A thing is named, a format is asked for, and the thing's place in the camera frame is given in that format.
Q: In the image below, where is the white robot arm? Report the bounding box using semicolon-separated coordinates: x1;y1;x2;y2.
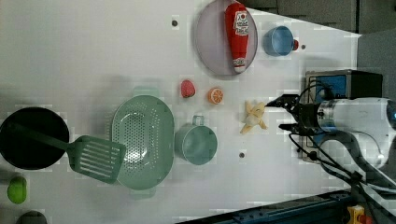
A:
267;94;395;189

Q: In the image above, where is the green toy fruit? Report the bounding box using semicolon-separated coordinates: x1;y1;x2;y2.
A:
7;176;27;204

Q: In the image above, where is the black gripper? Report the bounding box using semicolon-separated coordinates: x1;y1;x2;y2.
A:
266;94;320;136

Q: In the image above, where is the green mug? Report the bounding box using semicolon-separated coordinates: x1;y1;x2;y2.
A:
175;115;218;165

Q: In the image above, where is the black toaster oven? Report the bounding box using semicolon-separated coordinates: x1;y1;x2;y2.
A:
302;70;391;167

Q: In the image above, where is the toy strawberry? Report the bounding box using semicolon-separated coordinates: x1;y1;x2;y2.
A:
180;80;196;98

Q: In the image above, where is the yellow orange clamp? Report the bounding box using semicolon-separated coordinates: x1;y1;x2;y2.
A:
347;205;373;224

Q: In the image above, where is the red toy apple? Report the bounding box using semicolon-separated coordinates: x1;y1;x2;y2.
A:
292;39;299;50

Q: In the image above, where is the green spatula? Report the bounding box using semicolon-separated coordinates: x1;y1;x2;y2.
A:
8;122;126;184

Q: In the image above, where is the peeled toy banana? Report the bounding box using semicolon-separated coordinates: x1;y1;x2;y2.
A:
240;101;267;134

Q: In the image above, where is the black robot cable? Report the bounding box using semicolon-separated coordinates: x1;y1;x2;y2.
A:
289;80;396;224

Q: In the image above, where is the blue bowl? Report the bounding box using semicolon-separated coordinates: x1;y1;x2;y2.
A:
263;26;294;57

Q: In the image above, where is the green oval colander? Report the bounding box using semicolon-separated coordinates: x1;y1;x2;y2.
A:
111;87;175;200

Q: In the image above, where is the red ketchup bottle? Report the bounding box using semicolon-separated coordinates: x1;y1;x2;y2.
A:
224;1;249;73

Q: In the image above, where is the grey round plate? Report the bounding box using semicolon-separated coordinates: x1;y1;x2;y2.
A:
194;0;258;75

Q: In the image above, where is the blue metal frame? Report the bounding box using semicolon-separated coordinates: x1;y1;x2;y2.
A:
178;190;353;224

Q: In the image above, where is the black frying pan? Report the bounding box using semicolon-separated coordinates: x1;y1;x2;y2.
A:
0;107;69;170

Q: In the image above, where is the dark round cup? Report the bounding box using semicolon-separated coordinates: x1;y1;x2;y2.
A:
16;211;48;224

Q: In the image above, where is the toy orange half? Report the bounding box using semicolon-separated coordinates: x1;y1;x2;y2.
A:
207;88;223;105

